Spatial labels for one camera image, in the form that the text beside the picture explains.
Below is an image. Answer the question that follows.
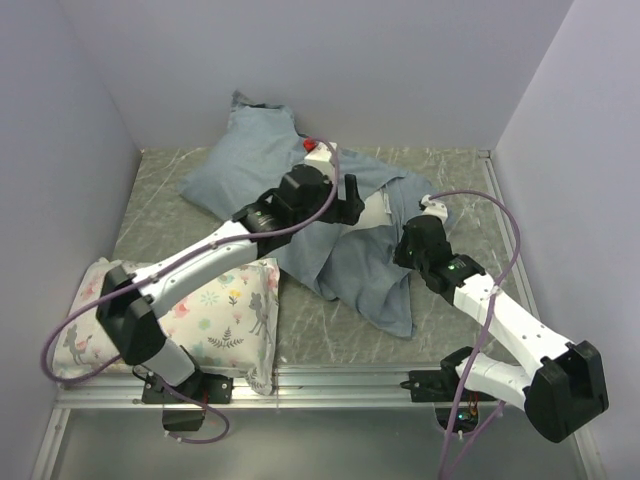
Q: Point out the white pillow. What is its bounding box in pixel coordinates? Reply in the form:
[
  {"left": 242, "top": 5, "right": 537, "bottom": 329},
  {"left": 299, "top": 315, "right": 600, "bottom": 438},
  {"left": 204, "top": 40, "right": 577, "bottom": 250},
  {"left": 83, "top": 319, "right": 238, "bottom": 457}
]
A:
[{"left": 354, "top": 190, "right": 392, "bottom": 230}]

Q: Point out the blue-grey pillowcase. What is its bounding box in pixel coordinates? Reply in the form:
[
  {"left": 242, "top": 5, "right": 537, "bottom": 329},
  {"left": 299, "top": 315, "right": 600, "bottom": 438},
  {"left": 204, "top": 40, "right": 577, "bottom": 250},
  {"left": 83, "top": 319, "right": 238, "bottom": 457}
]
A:
[{"left": 179, "top": 91, "right": 437, "bottom": 339}]

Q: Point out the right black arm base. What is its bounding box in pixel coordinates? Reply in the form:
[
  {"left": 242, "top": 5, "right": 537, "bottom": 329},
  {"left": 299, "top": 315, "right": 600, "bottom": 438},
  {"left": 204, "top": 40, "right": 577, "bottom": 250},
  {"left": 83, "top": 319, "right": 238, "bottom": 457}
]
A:
[{"left": 399, "top": 370, "right": 495, "bottom": 436}]

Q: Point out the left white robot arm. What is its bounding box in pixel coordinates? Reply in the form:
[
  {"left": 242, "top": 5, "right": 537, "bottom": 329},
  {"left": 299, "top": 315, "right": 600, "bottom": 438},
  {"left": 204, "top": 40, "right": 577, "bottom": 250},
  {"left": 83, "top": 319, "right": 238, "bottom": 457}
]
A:
[{"left": 96, "top": 165, "right": 365, "bottom": 402}]

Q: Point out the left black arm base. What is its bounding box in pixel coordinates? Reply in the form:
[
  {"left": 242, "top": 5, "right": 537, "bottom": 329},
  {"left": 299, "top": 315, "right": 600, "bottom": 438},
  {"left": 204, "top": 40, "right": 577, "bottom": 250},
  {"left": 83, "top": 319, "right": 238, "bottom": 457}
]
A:
[{"left": 132, "top": 368, "right": 234, "bottom": 445}]

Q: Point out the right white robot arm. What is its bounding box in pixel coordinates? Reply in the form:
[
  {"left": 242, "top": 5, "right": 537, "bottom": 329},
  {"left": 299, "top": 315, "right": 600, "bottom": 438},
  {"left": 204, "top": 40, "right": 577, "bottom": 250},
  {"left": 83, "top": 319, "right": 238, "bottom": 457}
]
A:
[{"left": 394, "top": 215, "right": 609, "bottom": 443}]

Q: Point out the floral deer print pillow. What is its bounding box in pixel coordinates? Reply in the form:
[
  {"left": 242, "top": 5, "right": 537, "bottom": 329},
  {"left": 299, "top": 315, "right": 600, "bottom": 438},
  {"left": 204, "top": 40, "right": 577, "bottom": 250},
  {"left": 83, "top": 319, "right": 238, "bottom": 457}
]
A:
[{"left": 52, "top": 258, "right": 280, "bottom": 395}]

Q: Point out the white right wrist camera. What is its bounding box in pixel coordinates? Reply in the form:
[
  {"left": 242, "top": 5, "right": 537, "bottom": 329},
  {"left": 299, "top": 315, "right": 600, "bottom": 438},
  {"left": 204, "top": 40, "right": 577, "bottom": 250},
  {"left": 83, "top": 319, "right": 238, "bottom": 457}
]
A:
[{"left": 419, "top": 195, "right": 449, "bottom": 223}]

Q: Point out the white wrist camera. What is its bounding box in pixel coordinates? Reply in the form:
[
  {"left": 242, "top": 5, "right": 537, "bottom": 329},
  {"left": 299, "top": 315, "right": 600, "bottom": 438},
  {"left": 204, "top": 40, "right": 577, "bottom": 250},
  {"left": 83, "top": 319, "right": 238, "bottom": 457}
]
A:
[
  {"left": 419, "top": 195, "right": 449, "bottom": 223},
  {"left": 303, "top": 137, "right": 338, "bottom": 181}
]

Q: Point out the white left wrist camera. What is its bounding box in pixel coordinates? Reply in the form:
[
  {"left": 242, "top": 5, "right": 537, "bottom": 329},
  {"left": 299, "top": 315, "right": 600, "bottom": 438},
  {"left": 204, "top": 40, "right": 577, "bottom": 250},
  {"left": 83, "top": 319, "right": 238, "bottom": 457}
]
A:
[{"left": 303, "top": 137, "right": 338, "bottom": 181}]

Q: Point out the aluminium front rail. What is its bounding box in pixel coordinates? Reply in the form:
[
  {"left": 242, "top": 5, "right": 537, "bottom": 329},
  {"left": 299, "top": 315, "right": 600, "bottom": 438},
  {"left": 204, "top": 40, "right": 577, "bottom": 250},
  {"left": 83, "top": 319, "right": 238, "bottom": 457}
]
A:
[{"left": 53, "top": 363, "right": 584, "bottom": 411}]

